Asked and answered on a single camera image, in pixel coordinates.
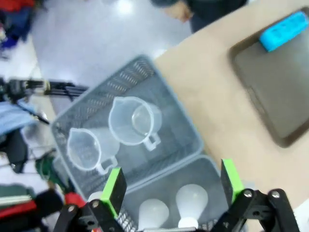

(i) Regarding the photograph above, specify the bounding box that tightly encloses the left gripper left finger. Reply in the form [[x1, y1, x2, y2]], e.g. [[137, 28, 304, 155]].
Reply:
[[53, 166, 128, 232]]

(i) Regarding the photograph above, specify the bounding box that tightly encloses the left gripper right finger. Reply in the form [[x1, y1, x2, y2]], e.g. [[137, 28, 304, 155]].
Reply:
[[212, 158, 301, 232]]

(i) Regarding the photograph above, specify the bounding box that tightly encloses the clear plastic measuring cup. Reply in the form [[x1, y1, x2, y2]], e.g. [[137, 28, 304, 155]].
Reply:
[[67, 128, 119, 175], [108, 96, 163, 152]]

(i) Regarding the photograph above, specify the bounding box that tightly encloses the person right hand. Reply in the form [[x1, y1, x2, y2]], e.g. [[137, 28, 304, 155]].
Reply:
[[177, 3, 195, 24]]

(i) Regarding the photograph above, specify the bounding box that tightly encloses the white plastic conical flask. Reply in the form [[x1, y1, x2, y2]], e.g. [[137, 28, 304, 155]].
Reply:
[[139, 199, 169, 229], [175, 183, 209, 229], [87, 190, 104, 203]]

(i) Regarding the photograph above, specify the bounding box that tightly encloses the green fabric item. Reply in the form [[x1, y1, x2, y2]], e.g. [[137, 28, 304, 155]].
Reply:
[[35, 156, 70, 193]]

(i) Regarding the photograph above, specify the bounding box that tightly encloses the grey plastic basket with label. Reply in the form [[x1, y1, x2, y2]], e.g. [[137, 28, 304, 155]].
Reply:
[[50, 55, 205, 201]]

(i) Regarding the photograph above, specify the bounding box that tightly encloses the red fabric item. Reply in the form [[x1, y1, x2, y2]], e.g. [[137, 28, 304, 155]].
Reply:
[[0, 189, 84, 219]]

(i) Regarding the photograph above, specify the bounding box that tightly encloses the dark brown serving tray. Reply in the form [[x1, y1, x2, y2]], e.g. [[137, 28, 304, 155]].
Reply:
[[228, 6, 309, 148]]

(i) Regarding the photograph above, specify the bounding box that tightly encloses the black bag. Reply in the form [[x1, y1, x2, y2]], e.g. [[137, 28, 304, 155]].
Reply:
[[0, 130, 28, 174]]

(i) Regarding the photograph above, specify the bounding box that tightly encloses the black tripod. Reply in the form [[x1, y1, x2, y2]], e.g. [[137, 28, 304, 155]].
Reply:
[[0, 77, 89, 102]]

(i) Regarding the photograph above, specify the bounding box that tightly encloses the light blue cloth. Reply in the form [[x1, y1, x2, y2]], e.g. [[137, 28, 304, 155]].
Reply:
[[0, 101, 37, 136]]

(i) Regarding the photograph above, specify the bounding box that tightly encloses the blue test tube rack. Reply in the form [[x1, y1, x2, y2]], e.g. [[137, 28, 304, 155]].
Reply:
[[259, 11, 308, 53]]

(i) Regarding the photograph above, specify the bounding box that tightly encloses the person in dark jacket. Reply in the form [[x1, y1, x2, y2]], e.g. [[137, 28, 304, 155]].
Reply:
[[151, 0, 248, 33]]

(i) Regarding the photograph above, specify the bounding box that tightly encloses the red and blue clothes pile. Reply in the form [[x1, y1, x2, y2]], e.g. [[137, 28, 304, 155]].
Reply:
[[0, 0, 46, 50]]

